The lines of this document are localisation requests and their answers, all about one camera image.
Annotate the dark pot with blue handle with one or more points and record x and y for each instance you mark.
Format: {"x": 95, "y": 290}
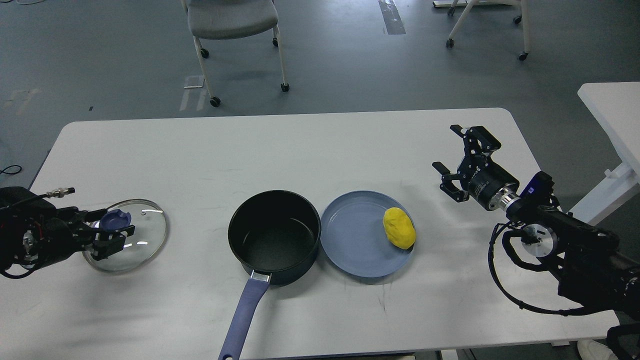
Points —
{"x": 275, "y": 235}

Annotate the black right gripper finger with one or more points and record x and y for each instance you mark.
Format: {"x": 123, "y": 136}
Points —
{"x": 447, "y": 183}
{"x": 477, "y": 140}

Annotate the white shoe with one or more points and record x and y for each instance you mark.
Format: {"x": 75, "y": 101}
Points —
{"x": 594, "y": 350}

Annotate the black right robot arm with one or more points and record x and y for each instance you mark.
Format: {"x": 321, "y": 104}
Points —
{"x": 539, "y": 237}

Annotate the glass lid with blue knob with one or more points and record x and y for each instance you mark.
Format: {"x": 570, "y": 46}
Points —
{"x": 138, "y": 248}

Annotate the grey chair with white legs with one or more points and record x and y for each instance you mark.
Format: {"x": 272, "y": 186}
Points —
{"x": 229, "y": 20}

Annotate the blue round plate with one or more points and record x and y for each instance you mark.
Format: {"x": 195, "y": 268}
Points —
{"x": 353, "y": 235}

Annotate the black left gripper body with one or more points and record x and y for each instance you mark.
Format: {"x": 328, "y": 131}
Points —
{"x": 68, "y": 232}

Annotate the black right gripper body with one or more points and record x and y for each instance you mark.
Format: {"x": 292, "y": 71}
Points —
{"x": 485, "y": 180}

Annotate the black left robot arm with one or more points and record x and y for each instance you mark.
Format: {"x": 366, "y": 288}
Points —
{"x": 35, "y": 234}

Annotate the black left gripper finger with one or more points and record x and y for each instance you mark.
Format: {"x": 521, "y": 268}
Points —
{"x": 109, "y": 242}
{"x": 113, "y": 217}

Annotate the white wheeled chair base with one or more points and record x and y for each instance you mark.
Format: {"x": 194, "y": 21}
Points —
{"x": 522, "y": 20}

